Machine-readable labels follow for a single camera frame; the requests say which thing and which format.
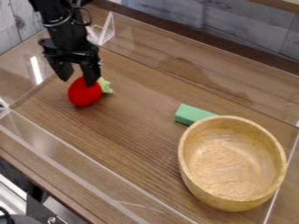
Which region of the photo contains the red plush strawberry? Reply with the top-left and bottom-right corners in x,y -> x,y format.
68,77 -> 114,107

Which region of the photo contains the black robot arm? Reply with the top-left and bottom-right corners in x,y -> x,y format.
28,0 -> 102,87

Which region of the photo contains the black cable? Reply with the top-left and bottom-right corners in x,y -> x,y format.
0,206 -> 15,224

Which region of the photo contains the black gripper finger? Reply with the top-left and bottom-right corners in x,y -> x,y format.
48,57 -> 74,81
79,61 -> 102,87

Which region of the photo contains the clear acrylic corner bracket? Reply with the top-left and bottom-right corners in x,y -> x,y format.
87,12 -> 116,46

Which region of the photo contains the clear acrylic enclosure wall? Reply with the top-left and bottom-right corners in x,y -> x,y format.
0,16 -> 299,224

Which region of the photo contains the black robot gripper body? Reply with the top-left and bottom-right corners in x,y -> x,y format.
39,38 -> 100,65

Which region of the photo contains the green foam block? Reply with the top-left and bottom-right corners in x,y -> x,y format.
174,104 -> 215,126

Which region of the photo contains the black table clamp mount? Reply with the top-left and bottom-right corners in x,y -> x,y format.
26,194 -> 68,224

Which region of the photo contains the light wooden bowl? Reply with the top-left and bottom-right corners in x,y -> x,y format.
178,115 -> 286,212

